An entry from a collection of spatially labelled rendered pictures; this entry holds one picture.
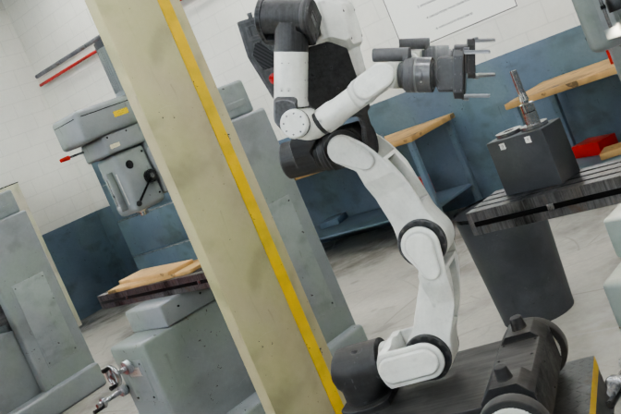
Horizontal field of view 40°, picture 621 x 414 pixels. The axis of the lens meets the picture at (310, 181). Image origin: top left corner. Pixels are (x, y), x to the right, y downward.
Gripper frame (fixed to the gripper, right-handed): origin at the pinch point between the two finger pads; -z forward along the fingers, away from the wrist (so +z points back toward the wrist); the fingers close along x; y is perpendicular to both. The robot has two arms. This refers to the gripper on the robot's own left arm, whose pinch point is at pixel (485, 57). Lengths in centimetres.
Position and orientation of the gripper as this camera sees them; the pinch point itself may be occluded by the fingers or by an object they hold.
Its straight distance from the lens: 271.9
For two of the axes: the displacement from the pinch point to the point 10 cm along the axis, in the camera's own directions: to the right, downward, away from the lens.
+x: -0.6, -9.6, -2.9
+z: -9.9, 0.2, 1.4
